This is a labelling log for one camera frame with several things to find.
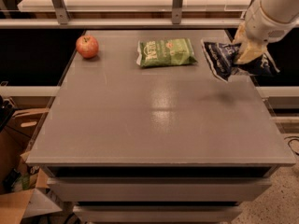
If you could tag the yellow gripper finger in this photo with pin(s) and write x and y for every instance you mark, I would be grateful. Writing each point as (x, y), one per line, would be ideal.
(240, 34)
(249, 50)

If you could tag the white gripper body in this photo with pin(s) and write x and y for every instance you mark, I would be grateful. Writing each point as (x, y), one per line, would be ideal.
(263, 27)

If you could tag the blue chip bag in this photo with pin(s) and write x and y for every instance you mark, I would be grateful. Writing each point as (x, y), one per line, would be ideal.
(221, 61)

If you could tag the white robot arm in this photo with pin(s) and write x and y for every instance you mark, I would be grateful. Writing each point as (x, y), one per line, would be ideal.
(266, 21)

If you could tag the green jalapeno chip bag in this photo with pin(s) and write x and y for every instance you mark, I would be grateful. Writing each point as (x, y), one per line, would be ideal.
(169, 52)

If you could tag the red apple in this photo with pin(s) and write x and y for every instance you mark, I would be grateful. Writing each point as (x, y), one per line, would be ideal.
(87, 46)

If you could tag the upper grey drawer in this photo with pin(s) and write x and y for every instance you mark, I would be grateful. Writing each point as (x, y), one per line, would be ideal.
(158, 189)

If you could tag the grey drawer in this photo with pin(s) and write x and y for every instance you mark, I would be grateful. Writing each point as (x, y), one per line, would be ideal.
(156, 214)
(158, 189)

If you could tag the lower grey drawer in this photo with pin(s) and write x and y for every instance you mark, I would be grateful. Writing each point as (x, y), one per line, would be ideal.
(156, 214)

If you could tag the open cardboard box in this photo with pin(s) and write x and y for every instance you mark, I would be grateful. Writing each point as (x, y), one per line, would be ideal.
(28, 194)

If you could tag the grey metal railing frame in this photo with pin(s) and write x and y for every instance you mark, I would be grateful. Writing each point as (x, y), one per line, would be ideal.
(60, 17)

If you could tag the brown cardboard box with handle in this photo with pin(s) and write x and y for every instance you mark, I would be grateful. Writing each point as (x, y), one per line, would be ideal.
(25, 120)

